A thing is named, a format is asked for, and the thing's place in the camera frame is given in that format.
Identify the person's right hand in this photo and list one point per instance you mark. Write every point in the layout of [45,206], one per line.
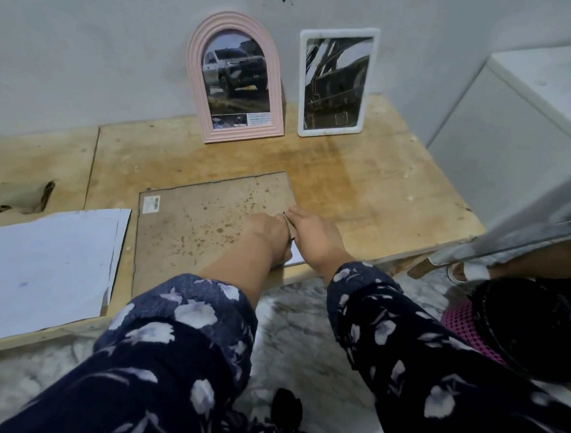
[320,239]

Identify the person's dark clothing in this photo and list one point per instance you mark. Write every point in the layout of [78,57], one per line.
[284,414]

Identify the person's right forearm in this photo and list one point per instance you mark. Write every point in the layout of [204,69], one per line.
[425,374]

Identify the white logo print paper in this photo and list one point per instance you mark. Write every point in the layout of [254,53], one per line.
[39,268]

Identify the brown rectangular backing board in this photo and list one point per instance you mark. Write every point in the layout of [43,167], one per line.
[194,228]

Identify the person's left forearm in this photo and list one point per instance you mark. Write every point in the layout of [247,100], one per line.
[164,351]

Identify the grey framed Intelli Nusa sign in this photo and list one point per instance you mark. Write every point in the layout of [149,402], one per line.
[135,263]

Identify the white picture frame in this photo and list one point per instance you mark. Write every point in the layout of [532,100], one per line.
[301,81]

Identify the person's left hand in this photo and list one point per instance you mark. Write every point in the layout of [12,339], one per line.
[272,237]

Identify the white sandal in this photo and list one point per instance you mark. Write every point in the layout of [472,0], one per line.
[473,271]

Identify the brown wiping cloth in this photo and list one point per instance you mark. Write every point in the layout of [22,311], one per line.
[19,197]

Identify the pink arched photo frame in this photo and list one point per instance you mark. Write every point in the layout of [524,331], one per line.
[193,75]

